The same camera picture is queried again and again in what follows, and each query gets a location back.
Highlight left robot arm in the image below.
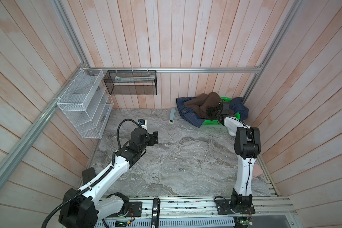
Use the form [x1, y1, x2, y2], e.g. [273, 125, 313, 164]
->
[55, 127, 159, 228]

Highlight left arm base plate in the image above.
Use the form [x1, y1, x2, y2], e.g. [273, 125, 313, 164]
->
[107, 201, 143, 219]

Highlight brown trousers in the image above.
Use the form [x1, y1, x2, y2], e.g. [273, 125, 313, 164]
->
[184, 92, 233, 121]

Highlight black handle on rail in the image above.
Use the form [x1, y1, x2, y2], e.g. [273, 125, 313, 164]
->
[151, 198, 161, 228]

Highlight black wire mesh basket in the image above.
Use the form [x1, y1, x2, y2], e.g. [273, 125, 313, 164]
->
[104, 69, 158, 96]

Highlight white wire mesh shelf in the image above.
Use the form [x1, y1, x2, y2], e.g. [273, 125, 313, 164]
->
[57, 68, 114, 139]

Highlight green plastic basket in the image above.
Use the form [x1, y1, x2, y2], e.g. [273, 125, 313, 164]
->
[201, 97, 241, 126]

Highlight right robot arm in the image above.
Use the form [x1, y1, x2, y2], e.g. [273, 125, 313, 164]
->
[209, 101, 261, 214]

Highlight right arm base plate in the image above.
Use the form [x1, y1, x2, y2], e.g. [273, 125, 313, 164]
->
[214, 198, 256, 215]

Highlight dark blue denim jeans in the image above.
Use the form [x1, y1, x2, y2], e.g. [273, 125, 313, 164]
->
[176, 97, 249, 128]

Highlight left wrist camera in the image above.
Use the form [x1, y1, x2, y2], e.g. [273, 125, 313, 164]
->
[138, 119, 147, 130]

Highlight black corrugated cable hose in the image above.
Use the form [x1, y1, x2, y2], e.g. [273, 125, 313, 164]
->
[41, 185, 92, 228]

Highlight aluminium front rail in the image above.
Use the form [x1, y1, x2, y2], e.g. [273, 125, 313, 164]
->
[59, 196, 297, 220]

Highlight black rectangular pad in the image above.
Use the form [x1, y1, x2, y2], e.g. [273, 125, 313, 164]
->
[82, 167, 96, 185]

